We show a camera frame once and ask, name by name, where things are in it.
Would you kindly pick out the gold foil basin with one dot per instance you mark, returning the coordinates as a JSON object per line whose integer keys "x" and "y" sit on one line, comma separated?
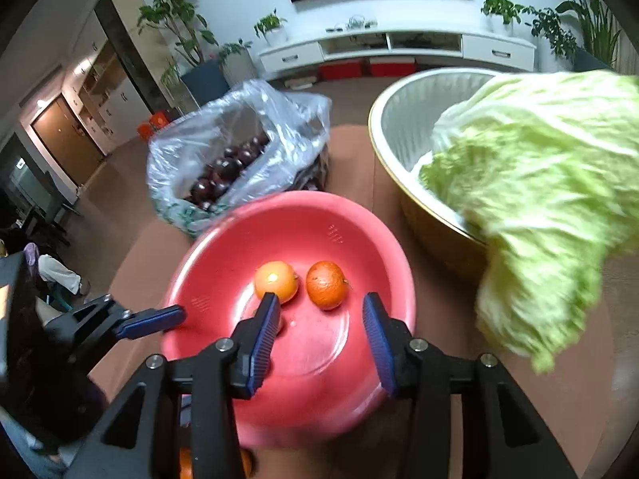
{"x": 400, "y": 125}

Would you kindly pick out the right side potted plants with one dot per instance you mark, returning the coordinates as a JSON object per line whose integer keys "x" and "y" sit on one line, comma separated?
{"x": 584, "y": 32}

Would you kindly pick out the tall plant in blue pot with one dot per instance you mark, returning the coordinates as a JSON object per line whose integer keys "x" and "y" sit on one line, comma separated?
{"x": 206, "y": 68}

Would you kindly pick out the orange box on floor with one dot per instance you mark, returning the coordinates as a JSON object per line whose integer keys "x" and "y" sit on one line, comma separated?
{"x": 148, "y": 128}

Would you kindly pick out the small plant white pot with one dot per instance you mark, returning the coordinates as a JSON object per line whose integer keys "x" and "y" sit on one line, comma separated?
{"x": 272, "y": 28}

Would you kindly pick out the deep orange mandarin in bowl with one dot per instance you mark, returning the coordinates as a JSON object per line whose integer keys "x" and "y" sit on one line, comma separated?
{"x": 326, "y": 285}

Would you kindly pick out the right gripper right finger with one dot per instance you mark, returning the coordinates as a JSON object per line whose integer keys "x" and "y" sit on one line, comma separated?
{"x": 387, "y": 339}

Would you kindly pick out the brown entrance door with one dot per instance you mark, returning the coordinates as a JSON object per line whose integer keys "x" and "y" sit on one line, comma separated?
{"x": 67, "y": 141}

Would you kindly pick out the napa cabbage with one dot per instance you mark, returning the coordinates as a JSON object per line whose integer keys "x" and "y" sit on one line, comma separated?
{"x": 546, "y": 166}

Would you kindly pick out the clear plastic bag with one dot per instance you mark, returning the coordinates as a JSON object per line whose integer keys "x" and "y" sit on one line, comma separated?
{"x": 298, "y": 124}

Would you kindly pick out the dark purple grapes bunch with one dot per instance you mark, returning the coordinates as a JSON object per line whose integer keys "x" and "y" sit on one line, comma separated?
{"x": 221, "y": 173}

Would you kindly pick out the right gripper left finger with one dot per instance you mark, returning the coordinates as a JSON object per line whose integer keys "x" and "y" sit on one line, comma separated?
{"x": 254, "y": 338}

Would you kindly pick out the red storage boxes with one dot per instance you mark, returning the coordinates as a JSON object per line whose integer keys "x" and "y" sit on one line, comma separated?
{"x": 378, "y": 67}

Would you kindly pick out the red plastic colander bowl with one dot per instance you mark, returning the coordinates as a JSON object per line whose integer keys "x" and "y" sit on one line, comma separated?
{"x": 322, "y": 378}

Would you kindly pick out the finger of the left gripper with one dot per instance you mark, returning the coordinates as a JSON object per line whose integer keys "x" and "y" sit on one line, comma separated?
{"x": 150, "y": 321}

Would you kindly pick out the pale orange in bowl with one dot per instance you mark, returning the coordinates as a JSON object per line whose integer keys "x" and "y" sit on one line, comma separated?
{"x": 276, "y": 277}

